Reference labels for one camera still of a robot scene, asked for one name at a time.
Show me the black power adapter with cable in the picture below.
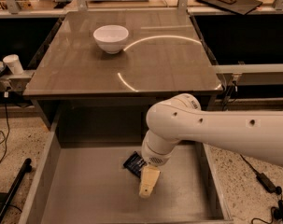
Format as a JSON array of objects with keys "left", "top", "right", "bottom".
[{"left": 222, "top": 81, "right": 282, "bottom": 195}]

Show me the black metal stand leg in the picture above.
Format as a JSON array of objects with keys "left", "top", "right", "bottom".
[{"left": 0, "top": 158, "right": 32, "bottom": 224}]

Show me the black plug bottom right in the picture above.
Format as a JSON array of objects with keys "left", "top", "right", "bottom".
[{"left": 250, "top": 200, "right": 283, "bottom": 224}]

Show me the black flat panel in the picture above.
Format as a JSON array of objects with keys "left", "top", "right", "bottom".
[{"left": 195, "top": 0, "right": 262, "bottom": 15}]

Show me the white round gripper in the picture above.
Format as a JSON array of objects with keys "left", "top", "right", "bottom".
[{"left": 139, "top": 139, "right": 173, "bottom": 198}]

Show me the black cable left floor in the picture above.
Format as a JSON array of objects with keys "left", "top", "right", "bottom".
[{"left": 0, "top": 91, "right": 11, "bottom": 172}]

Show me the white paper cup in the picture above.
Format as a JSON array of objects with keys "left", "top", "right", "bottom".
[{"left": 3, "top": 54, "right": 23, "bottom": 75}]

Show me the dark blue snack bar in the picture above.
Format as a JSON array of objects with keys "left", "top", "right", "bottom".
[{"left": 123, "top": 151, "right": 147, "bottom": 178}]

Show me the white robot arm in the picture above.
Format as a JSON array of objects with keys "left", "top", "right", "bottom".
[{"left": 141, "top": 93, "right": 283, "bottom": 167}]

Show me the grey counter cabinet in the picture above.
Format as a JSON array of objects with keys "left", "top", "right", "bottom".
[{"left": 23, "top": 8, "right": 222, "bottom": 125}]

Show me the grey open drawer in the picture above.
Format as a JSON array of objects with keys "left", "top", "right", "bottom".
[{"left": 20, "top": 98, "right": 233, "bottom": 224}]

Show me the white ceramic bowl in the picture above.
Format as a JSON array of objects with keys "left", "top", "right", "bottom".
[{"left": 93, "top": 25, "right": 129, "bottom": 54}]

